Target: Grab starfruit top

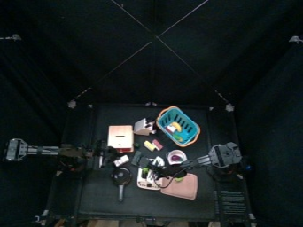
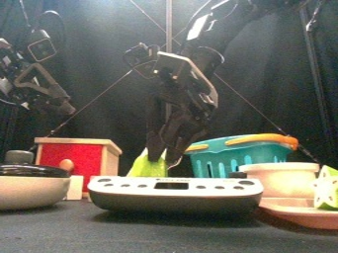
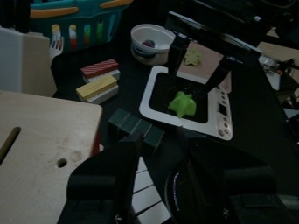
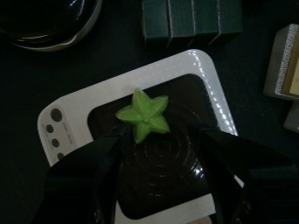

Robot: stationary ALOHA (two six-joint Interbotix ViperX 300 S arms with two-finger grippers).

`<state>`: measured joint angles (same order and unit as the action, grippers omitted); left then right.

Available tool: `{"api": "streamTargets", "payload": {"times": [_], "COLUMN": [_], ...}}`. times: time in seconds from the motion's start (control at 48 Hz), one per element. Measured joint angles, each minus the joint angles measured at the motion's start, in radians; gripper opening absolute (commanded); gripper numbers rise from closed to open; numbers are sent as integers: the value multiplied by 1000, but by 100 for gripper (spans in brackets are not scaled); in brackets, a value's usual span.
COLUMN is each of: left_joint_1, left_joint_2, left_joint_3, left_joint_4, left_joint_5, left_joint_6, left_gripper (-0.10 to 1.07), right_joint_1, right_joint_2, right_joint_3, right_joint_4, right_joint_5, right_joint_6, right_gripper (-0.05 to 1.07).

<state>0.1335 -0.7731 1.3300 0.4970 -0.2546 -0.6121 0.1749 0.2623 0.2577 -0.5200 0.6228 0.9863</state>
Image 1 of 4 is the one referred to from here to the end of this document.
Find small white toy box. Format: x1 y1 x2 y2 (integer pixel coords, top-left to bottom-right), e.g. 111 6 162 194
113 154 131 168

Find white toy tray board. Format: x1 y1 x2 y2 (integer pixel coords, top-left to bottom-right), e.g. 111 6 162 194
137 156 167 192

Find white bowl with purple inside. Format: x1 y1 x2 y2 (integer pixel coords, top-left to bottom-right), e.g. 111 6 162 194
165 149 190 166

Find black toy frying pan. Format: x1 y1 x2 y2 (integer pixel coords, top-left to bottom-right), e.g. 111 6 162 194
110 166 134 203

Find wooden toy box appliance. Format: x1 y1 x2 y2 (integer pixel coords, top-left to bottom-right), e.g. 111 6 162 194
107 124 137 153

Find pink cutting board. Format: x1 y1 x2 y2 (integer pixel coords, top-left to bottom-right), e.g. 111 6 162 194
161 172 201 201

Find dark rectangular toy block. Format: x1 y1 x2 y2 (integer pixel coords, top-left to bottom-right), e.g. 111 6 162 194
131 150 145 167

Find yellow toy block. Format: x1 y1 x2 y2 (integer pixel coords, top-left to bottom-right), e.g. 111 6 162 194
143 140 157 153

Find pink toy block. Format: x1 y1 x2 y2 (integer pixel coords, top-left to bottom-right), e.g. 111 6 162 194
151 138 165 152

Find small white toy knife block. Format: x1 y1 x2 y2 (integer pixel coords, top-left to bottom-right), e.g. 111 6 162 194
133 117 157 137

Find teal basket with orange rim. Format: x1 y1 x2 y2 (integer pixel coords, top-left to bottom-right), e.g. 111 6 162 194
155 106 203 148

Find gripper cable loop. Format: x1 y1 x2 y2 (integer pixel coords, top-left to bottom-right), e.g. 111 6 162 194
154 169 187 190

